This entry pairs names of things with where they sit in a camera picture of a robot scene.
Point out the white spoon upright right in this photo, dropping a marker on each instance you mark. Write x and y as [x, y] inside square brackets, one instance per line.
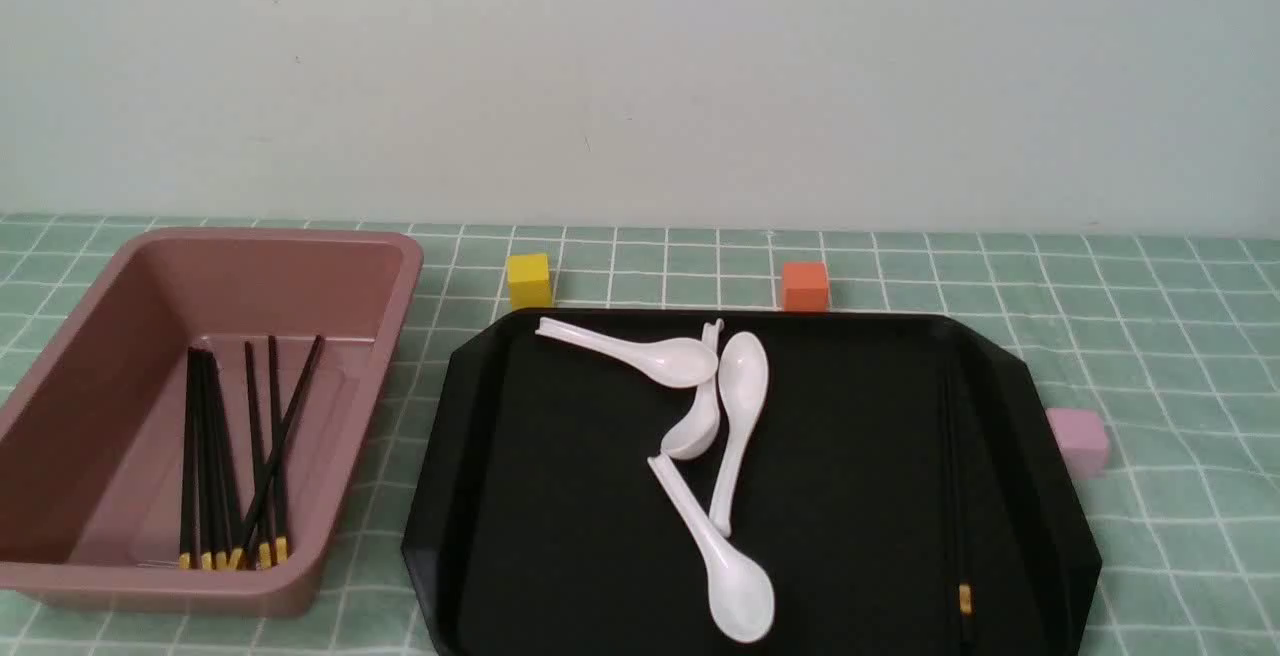
[743, 380]

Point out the green checked tablecloth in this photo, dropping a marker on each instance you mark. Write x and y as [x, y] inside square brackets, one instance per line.
[1172, 339]

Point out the black chopstick diagonal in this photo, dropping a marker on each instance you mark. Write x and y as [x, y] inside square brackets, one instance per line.
[276, 448]

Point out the black chopstick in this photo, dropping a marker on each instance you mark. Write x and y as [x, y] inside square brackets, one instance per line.
[229, 486]
[255, 536]
[210, 537]
[279, 510]
[189, 500]
[956, 519]

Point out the black plastic tray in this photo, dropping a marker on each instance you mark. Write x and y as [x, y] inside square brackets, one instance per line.
[537, 528]

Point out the white spoon middle hidden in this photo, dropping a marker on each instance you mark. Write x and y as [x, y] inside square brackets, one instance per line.
[691, 436]

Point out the pink plastic bin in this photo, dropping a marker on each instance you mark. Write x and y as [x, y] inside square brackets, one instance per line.
[92, 449]

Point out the orange cube block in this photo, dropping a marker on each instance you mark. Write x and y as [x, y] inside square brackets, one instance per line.
[805, 286]

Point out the white spoon bottom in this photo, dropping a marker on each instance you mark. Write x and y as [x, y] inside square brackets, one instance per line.
[740, 593]

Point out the pink cube block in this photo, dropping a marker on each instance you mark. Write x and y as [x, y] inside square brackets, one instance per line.
[1082, 439]

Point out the yellow cube block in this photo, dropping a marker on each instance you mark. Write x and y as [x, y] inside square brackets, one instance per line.
[529, 281]

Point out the white spoon top left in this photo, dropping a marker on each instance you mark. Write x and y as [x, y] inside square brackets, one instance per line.
[678, 363]

